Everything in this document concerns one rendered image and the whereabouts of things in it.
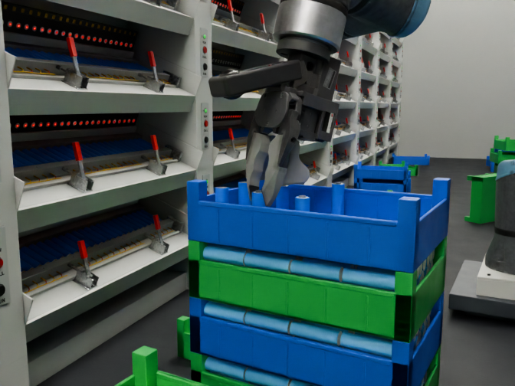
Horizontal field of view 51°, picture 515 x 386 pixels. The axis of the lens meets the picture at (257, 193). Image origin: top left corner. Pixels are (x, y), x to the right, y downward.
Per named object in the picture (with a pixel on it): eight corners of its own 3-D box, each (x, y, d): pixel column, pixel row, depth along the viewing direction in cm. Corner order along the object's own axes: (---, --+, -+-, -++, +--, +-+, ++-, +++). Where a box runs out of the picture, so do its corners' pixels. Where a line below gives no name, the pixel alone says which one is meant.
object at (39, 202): (191, 184, 141) (208, 136, 138) (10, 235, 86) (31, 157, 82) (130, 153, 147) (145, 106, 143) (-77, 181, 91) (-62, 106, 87)
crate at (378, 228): (447, 234, 75) (451, 178, 73) (413, 273, 57) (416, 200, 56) (260, 214, 89) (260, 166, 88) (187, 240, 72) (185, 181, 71)
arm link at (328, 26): (306, -6, 64) (264, 7, 72) (296, 34, 64) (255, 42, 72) (360, 20, 69) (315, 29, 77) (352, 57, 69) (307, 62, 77)
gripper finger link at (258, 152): (281, 207, 74) (301, 143, 73) (245, 200, 71) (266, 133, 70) (270, 201, 77) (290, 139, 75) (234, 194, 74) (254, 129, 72)
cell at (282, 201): (290, 228, 77) (291, 183, 76) (285, 230, 75) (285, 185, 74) (279, 227, 78) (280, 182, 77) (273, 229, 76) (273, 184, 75)
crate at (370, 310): (444, 289, 76) (447, 234, 75) (409, 344, 59) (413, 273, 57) (260, 260, 90) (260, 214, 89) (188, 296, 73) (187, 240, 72)
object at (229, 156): (279, 160, 206) (293, 127, 202) (208, 180, 150) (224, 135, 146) (234, 139, 211) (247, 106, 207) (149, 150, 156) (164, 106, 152)
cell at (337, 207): (345, 225, 79) (346, 181, 78) (340, 227, 77) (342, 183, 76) (333, 224, 80) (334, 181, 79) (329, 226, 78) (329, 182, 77)
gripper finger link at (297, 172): (309, 212, 69) (319, 142, 69) (272, 204, 65) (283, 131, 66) (295, 211, 71) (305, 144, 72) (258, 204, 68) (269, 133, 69)
